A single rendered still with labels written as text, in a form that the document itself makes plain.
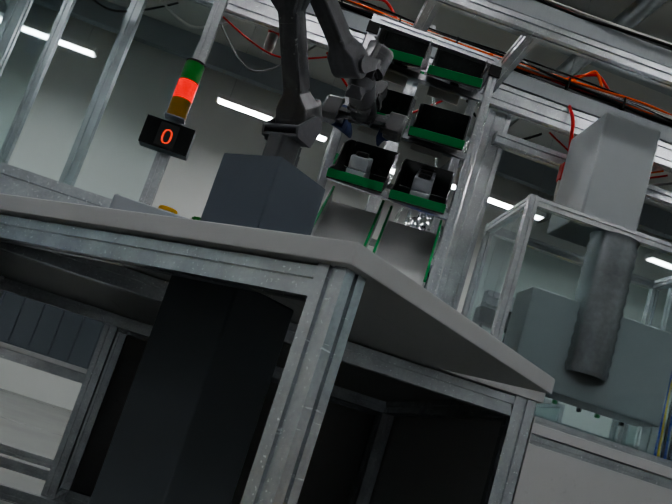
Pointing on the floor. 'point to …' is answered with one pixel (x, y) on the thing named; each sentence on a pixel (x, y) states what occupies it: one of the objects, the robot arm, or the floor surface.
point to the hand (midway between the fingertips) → (364, 131)
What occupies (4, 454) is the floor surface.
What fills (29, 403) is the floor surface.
